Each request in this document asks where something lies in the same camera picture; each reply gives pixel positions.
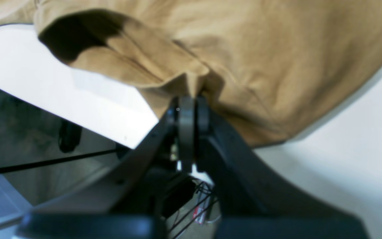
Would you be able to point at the brown t-shirt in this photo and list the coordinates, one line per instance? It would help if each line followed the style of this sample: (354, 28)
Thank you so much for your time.
(270, 67)

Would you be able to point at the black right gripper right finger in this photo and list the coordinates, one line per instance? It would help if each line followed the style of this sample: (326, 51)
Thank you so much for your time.
(255, 201)

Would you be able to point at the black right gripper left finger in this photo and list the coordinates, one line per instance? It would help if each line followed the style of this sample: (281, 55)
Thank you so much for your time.
(132, 200)

